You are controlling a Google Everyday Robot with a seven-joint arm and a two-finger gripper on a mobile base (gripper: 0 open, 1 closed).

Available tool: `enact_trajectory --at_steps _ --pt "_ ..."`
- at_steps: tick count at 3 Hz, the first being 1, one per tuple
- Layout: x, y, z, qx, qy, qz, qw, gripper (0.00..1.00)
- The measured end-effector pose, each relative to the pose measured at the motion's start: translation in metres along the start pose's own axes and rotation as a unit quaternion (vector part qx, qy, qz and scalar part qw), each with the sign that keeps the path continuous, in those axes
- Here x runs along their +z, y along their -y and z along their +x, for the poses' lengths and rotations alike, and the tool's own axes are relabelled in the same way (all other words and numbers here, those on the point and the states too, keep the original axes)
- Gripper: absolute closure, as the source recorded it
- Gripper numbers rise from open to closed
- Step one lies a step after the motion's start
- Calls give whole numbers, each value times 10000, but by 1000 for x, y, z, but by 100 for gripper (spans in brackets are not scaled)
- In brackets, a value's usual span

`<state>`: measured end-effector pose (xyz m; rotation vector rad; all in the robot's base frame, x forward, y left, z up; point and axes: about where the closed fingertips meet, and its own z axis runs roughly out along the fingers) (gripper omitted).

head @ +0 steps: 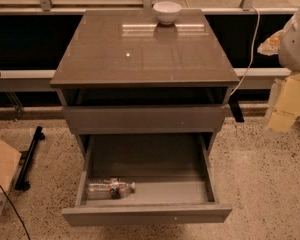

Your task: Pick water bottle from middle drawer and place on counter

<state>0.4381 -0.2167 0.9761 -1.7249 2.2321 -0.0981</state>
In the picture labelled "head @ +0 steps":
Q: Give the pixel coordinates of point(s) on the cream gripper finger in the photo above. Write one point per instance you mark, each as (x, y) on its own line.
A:
(283, 106)
(271, 45)

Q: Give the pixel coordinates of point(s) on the clear plastic water bottle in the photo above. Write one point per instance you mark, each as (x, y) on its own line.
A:
(112, 188)

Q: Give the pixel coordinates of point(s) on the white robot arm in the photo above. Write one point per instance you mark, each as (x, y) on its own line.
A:
(289, 49)

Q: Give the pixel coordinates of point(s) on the closed grey top drawer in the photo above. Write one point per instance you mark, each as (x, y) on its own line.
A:
(138, 120)

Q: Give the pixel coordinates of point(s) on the open grey middle drawer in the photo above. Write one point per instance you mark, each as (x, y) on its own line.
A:
(172, 176)

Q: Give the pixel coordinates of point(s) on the grey drawer cabinet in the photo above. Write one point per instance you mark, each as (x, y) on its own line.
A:
(120, 58)

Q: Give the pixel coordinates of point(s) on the black table leg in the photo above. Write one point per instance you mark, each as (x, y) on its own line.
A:
(235, 108)

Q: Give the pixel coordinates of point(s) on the white ceramic bowl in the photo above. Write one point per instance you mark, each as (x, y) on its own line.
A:
(167, 12)

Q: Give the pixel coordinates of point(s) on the black metal stand foot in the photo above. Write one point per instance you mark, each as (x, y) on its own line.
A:
(26, 159)

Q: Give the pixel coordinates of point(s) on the cardboard box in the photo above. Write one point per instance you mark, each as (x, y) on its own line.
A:
(9, 160)

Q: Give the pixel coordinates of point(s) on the grey window rail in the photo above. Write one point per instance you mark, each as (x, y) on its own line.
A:
(39, 80)

